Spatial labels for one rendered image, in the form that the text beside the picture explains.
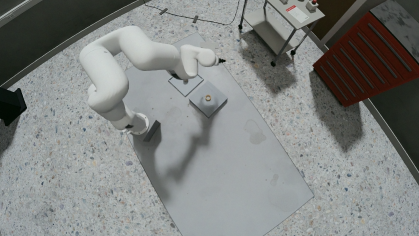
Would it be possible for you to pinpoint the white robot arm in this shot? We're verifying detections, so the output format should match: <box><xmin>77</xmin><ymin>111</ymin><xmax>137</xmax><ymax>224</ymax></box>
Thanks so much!
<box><xmin>79</xmin><ymin>25</ymin><xmax>219</xmax><ymax>135</ymax></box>

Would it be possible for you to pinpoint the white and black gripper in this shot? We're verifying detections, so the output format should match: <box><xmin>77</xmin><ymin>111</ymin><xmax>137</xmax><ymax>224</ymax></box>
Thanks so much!
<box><xmin>214</xmin><ymin>55</ymin><xmax>226</xmax><ymax>66</ymax></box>

